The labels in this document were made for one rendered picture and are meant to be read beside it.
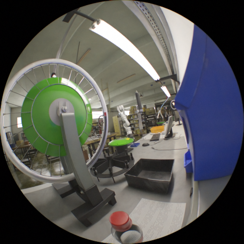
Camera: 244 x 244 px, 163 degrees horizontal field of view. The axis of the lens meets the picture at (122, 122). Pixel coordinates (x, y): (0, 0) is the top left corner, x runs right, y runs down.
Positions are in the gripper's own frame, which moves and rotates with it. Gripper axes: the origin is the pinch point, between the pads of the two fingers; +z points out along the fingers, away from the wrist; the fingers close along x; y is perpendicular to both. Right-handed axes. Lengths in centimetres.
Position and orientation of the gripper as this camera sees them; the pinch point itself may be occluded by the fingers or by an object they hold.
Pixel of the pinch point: (133, 146)
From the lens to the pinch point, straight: 123.8
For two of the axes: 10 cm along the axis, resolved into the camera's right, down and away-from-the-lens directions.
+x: 9.4, -1.6, 3.0
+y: 1.8, -5.0, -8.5
